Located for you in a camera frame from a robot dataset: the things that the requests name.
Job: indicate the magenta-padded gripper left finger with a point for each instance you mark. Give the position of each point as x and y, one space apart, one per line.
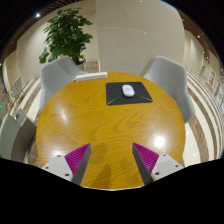
77 158

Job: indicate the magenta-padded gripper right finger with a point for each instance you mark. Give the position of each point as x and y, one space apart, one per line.
146 158

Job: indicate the white cartoon-print computer mouse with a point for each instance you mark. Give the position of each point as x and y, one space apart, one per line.
128 90

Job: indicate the black green-lined mouse pad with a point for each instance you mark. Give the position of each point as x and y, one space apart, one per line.
113 91

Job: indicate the grey armchair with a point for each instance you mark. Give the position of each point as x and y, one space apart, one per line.
13 136

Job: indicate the grey shell chair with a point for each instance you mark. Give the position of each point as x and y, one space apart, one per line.
56 76
170 80

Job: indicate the white power strip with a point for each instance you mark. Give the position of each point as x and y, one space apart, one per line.
91 76

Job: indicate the small pale chair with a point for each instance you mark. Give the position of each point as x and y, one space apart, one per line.
17 86

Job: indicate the large green potted plant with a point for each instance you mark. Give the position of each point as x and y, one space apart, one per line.
68 33

